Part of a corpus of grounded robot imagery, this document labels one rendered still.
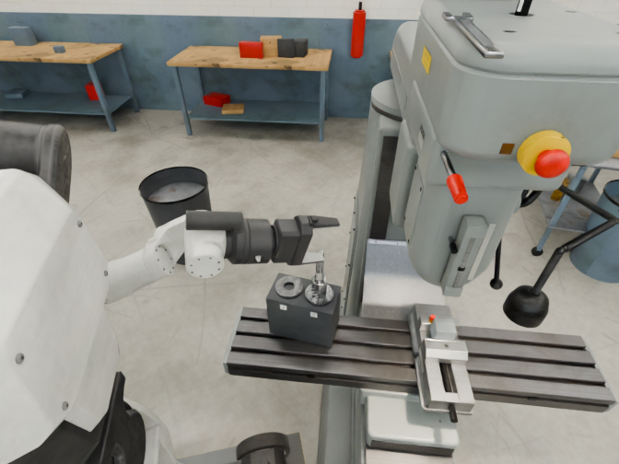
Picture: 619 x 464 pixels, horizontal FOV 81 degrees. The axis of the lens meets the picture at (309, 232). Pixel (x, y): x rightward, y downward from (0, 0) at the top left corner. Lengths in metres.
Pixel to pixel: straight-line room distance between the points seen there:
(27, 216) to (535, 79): 0.58
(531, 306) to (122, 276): 0.74
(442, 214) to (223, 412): 1.73
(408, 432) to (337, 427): 0.68
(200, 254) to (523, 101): 0.52
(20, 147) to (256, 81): 4.81
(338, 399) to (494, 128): 1.64
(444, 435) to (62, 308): 1.14
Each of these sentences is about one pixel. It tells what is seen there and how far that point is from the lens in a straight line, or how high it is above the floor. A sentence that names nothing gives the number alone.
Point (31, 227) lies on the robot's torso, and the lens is 0.42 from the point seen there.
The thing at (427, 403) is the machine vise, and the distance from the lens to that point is 1.20.
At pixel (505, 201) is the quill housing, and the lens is 0.81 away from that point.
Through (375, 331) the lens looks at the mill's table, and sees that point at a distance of 1.36.
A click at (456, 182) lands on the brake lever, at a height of 1.71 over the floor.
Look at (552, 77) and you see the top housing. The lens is 0.57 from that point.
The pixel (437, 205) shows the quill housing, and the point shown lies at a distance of 0.79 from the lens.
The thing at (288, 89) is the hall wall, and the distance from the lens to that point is 5.22.
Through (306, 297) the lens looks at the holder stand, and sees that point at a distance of 1.14.
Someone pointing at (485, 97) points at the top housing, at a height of 1.83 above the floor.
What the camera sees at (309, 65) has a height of 0.88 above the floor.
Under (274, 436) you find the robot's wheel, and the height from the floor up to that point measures 0.59.
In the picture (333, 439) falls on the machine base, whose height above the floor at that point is 0.20.
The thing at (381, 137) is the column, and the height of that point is 1.49.
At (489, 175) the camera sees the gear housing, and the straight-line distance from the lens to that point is 0.72.
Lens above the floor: 1.99
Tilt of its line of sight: 40 degrees down
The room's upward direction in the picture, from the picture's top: straight up
